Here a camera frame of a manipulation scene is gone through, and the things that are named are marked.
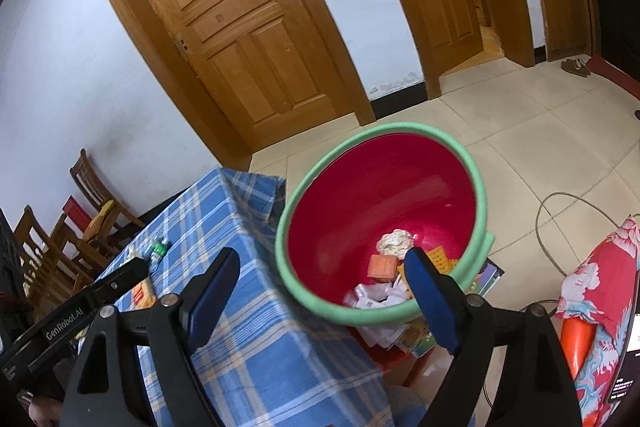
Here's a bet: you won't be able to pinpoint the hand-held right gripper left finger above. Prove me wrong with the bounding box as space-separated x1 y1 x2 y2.
60 247 242 427

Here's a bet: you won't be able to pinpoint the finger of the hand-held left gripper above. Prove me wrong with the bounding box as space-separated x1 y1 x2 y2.
94 258 151 306

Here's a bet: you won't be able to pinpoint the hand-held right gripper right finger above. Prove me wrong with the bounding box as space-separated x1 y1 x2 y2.
403 247 583 427

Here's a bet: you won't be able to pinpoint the white plastic tissue pack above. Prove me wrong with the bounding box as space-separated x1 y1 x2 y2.
390 274 412 303

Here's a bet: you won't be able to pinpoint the brown box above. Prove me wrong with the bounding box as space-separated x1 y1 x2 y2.
367 254 398 280

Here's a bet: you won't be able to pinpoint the white barcode box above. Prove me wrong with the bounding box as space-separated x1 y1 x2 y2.
342 283 396 310

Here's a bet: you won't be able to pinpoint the white tissue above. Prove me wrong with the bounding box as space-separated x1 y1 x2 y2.
376 229 418 256

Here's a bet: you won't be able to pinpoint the red basin with green rim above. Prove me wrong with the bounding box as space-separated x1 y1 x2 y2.
274 121 496 327

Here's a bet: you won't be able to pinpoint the orange snack packet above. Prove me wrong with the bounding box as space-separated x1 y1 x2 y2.
131 279 157 310

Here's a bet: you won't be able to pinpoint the stack of papers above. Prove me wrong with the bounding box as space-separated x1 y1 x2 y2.
357 319 436 355

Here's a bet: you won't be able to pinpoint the colourful booklet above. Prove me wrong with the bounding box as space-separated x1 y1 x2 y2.
467 259 506 298

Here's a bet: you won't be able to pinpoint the black crate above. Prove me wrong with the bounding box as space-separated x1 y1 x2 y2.
0 207 32 343

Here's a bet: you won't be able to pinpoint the yellow seat cushion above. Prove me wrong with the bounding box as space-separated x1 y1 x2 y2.
82 202 118 242

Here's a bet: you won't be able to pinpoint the red plastic stool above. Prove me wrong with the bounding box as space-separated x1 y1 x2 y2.
350 324 436 388

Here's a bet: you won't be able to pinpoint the blue plaid tablecloth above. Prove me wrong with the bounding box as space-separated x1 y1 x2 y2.
75 167 396 427

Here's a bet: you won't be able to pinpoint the red board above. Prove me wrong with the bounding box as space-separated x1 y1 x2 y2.
62 197 93 233

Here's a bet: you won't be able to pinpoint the wooden chair with cushion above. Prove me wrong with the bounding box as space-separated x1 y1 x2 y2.
70 148 146 253

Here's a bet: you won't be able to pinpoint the orange plastic tube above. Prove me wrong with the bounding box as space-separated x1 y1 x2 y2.
559 312 601 378

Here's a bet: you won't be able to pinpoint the red floral cushion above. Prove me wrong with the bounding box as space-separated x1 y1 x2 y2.
552 216 640 427

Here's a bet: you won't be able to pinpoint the black phone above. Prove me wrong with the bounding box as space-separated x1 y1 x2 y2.
605 277 640 405

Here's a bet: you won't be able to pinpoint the closed wooden door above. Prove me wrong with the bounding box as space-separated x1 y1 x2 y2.
86 0 377 170

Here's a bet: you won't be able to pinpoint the brown slippers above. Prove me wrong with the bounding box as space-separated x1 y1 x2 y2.
561 58 591 79

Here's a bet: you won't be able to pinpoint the wooden cabinet panel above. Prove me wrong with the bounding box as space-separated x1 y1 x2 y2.
528 0 593 62

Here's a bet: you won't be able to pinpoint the grey cable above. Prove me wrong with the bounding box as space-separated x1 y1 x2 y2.
535 192 626 308

